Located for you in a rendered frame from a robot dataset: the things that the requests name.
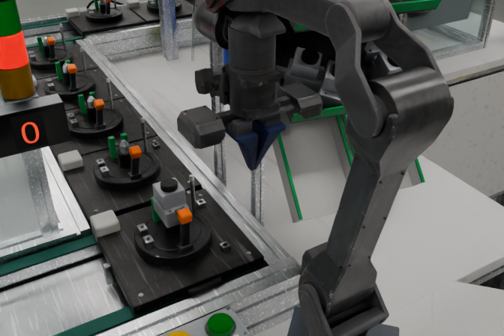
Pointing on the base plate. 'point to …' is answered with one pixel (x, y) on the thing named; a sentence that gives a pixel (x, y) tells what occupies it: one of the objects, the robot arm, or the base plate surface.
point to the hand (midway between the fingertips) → (252, 146)
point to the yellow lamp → (16, 82)
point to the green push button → (220, 325)
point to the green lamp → (9, 18)
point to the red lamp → (13, 52)
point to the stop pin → (108, 273)
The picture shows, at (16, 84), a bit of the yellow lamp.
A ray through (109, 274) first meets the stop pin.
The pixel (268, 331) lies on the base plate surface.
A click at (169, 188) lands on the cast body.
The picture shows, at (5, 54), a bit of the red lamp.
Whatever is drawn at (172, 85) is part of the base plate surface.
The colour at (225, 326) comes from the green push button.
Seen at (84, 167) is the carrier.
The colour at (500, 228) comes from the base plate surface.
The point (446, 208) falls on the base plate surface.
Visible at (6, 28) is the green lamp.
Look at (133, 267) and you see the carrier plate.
